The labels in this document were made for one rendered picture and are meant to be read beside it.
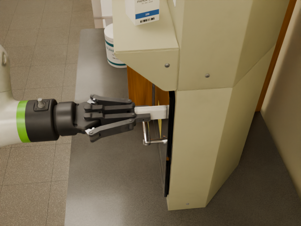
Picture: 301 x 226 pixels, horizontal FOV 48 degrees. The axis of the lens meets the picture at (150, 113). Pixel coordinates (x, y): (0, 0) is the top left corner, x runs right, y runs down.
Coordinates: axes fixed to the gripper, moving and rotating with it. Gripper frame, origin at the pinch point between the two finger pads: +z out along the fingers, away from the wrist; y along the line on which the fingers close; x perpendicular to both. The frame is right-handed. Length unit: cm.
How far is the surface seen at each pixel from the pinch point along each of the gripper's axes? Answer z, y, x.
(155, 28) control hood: 1.1, 2.4, -20.1
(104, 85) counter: -14, 53, 37
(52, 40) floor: -72, 232, 131
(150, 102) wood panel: 3.1, 32.5, 28.3
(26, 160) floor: -75, 91, 131
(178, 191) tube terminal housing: 7.1, -4.5, 26.8
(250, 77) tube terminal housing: 21.7, 1.5, -7.4
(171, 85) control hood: 3.6, -4.5, -11.6
